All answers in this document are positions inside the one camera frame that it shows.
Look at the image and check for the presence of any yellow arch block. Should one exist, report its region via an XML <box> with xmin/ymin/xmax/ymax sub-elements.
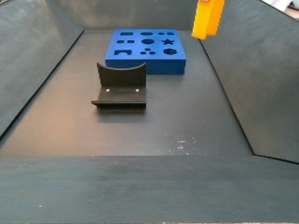
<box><xmin>191</xmin><ymin>0</ymin><xmax>226</xmax><ymax>40</ymax></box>

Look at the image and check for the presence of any black curved fixture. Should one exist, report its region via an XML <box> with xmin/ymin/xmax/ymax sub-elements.
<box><xmin>91</xmin><ymin>64</ymin><xmax>146</xmax><ymax>108</ymax></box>

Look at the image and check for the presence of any blue shape sorter board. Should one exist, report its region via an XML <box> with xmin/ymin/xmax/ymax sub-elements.
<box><xmin>106</xmin><ymin>29</ymin><xmax>187</xmax><ymax>74</ymax></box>

